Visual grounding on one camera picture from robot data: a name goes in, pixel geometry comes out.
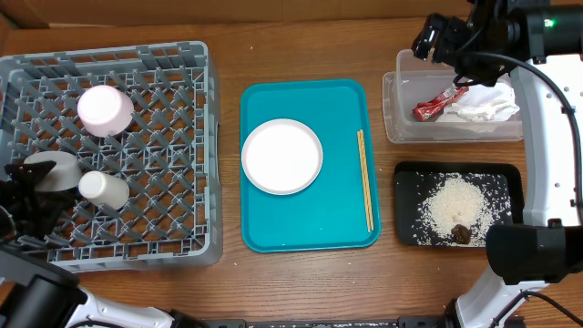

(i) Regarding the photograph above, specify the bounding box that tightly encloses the small white bowl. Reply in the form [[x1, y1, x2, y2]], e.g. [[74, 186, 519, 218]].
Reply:
[[77, 85, 134, 138]]

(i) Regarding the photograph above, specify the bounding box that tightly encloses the white napkin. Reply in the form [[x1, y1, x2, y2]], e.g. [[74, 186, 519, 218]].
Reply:
[[436, 78, 519, 123]]

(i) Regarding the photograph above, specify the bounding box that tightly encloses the teal serving tray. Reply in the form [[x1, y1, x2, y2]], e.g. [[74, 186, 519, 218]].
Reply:
[[240, 79, 382, 253]]

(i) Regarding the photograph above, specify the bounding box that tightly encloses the clear plastic bin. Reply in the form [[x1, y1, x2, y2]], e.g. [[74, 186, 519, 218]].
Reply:
[[383, 49, 523, 144]]

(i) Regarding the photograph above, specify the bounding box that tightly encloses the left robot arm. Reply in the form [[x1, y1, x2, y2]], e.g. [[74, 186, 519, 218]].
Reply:
[[1, 160, 206, 328]]

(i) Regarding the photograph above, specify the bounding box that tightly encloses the brown food scrap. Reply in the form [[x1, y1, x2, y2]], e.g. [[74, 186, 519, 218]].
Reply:
[[451, 224, 472, 245]]

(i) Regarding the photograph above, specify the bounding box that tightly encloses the white cup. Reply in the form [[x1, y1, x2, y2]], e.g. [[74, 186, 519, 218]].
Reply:
[[78, 171, 129, 210]]

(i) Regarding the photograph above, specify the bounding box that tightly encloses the black tray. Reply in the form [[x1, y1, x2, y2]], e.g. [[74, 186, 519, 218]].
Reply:
[[394, 161, 524, 246]]

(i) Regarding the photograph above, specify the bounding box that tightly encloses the grey plastic dish rack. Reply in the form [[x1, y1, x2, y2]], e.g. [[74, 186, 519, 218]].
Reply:
[[1, 41, 223, 272]]

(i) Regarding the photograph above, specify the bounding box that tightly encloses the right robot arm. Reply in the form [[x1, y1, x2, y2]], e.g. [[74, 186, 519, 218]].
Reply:
[[412, 1, 582, 327]]

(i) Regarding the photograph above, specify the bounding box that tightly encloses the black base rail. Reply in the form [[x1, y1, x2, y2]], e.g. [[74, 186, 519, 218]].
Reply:
[[204, 315, 439, 328]]

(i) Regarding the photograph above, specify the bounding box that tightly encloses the white rice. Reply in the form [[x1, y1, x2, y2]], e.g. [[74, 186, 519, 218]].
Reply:
[[411, 172, 513, 248]]

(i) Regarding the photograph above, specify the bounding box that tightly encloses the red snack wrapper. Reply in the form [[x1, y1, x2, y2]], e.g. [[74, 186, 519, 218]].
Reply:
[[412, 85, 469, 122]]

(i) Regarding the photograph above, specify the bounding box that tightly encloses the large white plate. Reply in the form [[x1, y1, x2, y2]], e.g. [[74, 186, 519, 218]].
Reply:
[[241, 118, 323, 196]]

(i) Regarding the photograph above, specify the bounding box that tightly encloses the grey saucer bowl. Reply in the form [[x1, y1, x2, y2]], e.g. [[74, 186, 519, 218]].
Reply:
[[24, 151, 83, 192]]

